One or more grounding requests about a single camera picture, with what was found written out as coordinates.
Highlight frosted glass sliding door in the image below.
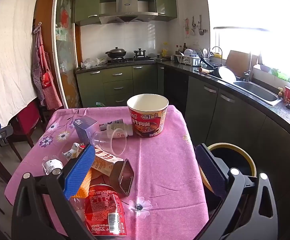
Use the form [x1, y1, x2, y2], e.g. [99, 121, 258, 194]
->
[52, 0, 83, 109]

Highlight small white plastic bottle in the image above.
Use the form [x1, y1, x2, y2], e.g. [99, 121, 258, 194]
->
[99, 119, 135, 138]

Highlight orange foam fruit net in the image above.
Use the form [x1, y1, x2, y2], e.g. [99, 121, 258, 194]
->
[74, 167, 93, 199]

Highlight dark lower cabinets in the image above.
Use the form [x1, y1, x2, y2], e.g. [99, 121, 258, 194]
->
[163, 65, 290, 193]

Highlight red instant noodle cup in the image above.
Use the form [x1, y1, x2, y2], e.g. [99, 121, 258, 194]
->
[127, 94, 169, 137]

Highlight white dish rack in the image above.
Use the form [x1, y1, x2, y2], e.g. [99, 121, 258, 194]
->
[175, 49, 202, 66]

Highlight black bin with yellow rim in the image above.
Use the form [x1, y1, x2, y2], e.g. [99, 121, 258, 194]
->
[201, 142, 257, 213]

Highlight black square plastic container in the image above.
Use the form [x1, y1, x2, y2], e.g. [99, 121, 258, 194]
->
[109, 159, 135, 196]

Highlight steel sink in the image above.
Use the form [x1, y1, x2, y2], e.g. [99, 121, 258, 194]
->
[233, 80, 283, 107]

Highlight steel faucet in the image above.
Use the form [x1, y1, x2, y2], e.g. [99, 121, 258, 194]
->
[243, 51, 253, 82]

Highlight purple cardboard box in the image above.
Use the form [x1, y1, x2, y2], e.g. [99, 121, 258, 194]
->
[73, 117, 99, 146]

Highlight pink floral tablecloth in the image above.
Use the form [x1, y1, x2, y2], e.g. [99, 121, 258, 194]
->
[4, 105, 209, 240]

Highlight red checked apron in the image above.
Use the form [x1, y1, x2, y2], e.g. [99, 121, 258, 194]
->
[32, 22, 64, 110]

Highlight red soda can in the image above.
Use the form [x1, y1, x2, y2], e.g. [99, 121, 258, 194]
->
[84, 184, 128, 237]

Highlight red and white paper carton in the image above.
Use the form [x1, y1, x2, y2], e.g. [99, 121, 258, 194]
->
[91, 147, 124, 178]

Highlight window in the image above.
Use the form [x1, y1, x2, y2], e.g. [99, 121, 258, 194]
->
[204, 0, 290, 87]

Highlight white plate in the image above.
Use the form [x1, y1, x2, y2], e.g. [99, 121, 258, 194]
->
[213, 66, 237, 83]

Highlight hanging kitchen utensils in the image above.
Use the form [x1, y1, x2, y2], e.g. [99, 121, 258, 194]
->
[190, 14, 208, 36]

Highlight black stone countertop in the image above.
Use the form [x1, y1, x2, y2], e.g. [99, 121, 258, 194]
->
[75, 56, 290, 140]

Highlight white hanging cloth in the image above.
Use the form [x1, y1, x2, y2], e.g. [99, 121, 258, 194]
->
[0, 0, 40, 128]

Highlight green cabinets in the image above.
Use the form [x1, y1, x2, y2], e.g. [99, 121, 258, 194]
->
[74, 0, 178, 27]
[75, 64, 165, 108]

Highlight wooden chair with red cushion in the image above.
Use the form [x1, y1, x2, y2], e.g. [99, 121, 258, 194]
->
[9, 102, 46, 155]

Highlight clear plastic cup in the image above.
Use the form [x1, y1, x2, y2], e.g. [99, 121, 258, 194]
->
[94, 128, 127, 155]

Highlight clear plastic water bottle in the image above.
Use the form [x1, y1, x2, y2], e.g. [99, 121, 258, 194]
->
[42, 156, 64, 176]

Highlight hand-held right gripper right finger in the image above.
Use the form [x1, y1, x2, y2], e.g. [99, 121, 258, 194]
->
[195, 143, 279, 240]

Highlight white snack wrapper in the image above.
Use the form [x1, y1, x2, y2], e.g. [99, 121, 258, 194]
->
[63, 142, 86, 162]

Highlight green upper cabinets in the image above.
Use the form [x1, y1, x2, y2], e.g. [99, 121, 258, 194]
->
[74, 0, 178, 27]

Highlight wooden cutting board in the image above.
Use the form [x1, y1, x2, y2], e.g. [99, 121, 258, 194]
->
[225, 50, 258, 78]

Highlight clear plastic bag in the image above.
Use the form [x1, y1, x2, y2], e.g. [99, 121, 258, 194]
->
[81, 57, 108, 69]

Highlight dark sauce bottles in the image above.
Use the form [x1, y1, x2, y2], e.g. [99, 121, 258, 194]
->
[175, 42, 188, 55]

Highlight black wok with lid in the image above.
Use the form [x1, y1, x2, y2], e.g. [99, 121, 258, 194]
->
[105, 47, 127, 59]

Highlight gas stove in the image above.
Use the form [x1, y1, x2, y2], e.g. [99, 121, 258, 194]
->
[107, 56, 156, 64]

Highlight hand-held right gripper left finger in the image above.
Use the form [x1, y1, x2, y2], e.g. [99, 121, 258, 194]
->
[10, 144, 98, 240]

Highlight steel range hood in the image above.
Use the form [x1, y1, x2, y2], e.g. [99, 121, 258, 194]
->
[99, 0, 159, 25]

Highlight green lower cabinets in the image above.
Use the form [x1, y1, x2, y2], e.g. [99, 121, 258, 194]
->
[75, 64, 165, 108]

